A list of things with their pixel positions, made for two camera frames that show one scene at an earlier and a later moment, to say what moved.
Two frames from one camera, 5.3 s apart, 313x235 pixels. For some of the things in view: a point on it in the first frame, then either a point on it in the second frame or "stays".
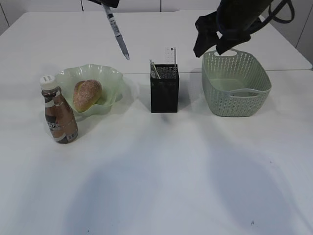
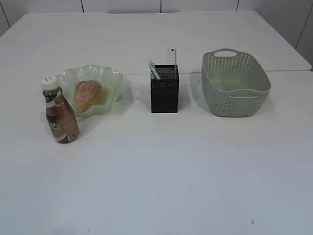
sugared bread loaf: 86,93 stays
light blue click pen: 112,22 -> 150,65
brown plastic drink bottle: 59,115 stays
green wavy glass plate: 111,81 stays
